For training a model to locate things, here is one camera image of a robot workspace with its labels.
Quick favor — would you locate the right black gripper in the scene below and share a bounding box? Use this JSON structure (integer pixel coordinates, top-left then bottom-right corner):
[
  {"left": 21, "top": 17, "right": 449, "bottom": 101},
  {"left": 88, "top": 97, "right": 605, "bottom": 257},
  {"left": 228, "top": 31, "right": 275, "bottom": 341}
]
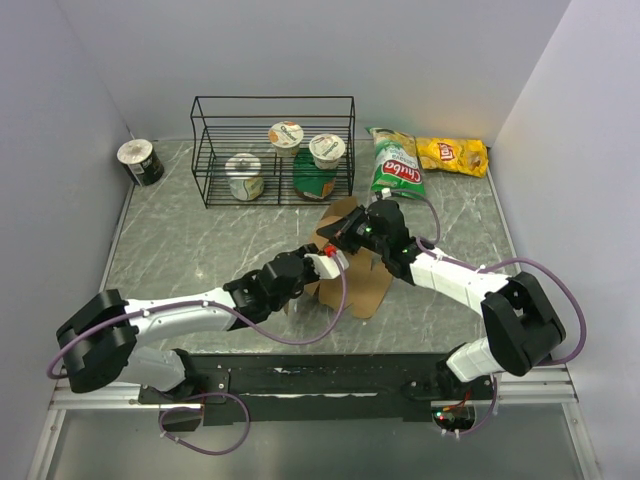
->
[{"left": 316, "top": 205, "right": 388, "bottom": 256}]

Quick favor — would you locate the brown cardboard box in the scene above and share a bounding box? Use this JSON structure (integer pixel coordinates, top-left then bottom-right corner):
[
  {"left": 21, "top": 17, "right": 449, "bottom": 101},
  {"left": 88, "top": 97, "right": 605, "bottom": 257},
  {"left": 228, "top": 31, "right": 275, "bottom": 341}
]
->
[{"left": 304, "top": 196, "right": 393, "bottom": 319}]

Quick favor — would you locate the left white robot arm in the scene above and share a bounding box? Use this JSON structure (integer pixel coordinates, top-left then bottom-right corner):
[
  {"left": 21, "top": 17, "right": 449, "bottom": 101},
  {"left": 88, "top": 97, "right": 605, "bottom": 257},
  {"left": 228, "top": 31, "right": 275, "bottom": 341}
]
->
[{"left": 46, "top": 244, "right": 344, "bottom": 402}]

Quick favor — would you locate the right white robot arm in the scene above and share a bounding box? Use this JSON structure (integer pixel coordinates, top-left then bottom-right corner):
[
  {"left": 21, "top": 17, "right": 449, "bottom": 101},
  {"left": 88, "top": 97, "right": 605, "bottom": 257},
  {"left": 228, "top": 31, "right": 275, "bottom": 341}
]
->
[{"left": 316, "top": 200, "right": 566, "bottom": 399}]

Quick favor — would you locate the green lidded brown jar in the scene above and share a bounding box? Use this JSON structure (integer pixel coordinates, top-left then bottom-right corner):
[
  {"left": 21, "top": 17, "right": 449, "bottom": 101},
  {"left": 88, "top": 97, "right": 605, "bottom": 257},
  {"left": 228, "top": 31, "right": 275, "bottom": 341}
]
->
[{"left": 293, "top": 148, "right": 337, "bottom": 201}]

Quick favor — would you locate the white yogurt cup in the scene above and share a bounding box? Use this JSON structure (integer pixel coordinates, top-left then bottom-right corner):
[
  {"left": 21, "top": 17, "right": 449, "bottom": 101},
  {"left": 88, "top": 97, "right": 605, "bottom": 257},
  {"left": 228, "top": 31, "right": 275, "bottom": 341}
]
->
[{"left": 309, "top": 134, "right": 346, "bottom": 170}]

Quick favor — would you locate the green Chuba chips bag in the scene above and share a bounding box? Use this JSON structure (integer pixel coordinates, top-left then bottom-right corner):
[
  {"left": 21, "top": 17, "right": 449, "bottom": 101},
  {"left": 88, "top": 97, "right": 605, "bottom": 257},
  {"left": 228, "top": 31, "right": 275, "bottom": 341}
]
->
[{"left": 367, "top": 127, "right": 426, "bottom": 198}]

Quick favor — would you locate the orange yogurt cup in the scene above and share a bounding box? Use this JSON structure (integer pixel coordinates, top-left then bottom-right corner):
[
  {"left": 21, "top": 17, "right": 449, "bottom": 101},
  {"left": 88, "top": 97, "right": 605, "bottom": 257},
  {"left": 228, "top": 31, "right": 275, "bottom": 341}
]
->
[{"left": 268, "top": 121, "right": 304, "bottom": 158}]

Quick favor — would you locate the pale yogurt cup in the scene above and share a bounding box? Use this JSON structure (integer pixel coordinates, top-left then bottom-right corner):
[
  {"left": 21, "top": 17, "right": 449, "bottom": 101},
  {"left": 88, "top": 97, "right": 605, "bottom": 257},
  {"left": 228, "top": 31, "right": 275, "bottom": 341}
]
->
[{"left": 224, "top": 153, "right": 264, "bottom": 201}]

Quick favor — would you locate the yellow Lays chips bag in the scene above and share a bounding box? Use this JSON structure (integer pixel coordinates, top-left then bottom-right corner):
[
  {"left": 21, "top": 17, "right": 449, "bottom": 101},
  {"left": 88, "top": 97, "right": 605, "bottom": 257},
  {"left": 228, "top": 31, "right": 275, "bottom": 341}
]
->
[{"left": 416, "top": 137, "right": 489, "bottom": 178}]

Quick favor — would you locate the black chips can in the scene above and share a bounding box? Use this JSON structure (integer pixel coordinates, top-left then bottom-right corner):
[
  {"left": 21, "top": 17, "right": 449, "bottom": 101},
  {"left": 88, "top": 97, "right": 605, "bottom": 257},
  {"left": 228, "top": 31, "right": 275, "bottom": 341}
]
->
[{"left": 116, "top": 139, "right": 164, "bottom": 187}]

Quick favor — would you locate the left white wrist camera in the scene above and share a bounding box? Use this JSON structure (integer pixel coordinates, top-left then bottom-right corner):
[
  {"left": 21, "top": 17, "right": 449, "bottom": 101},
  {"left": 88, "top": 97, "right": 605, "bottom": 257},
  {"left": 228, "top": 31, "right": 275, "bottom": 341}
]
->
[{"left": 305, "top": 245, "right": 349, "bottom": 280}]

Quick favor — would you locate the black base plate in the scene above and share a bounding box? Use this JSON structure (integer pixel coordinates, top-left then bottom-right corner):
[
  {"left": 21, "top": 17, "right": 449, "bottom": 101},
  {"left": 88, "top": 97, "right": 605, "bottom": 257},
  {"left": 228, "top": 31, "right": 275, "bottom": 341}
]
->
[{"left": 138, "top": 353, "right": 494, "bottom": 426}]

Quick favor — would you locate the black wire rack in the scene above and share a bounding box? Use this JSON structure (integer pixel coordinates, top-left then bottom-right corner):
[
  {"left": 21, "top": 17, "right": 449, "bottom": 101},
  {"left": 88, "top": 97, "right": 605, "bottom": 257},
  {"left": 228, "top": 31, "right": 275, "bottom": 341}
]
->
[{"left": 190, "top": 95, "right": 356, "bottom": 208}]

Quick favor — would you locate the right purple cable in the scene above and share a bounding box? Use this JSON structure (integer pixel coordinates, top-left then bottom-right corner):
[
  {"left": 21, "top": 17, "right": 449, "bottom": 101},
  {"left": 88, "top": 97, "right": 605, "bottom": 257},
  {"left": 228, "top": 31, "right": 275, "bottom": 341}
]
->
[{"left": 387, "top": 189, "right": 587, "bottom": 436}]

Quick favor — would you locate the aluminium rail frame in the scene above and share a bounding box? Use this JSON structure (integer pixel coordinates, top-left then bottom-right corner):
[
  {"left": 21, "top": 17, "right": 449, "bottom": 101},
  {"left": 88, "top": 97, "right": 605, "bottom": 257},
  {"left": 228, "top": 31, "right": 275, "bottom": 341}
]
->
[{"left": 29, "top": 140, "right": 601, "bottom": 479}]

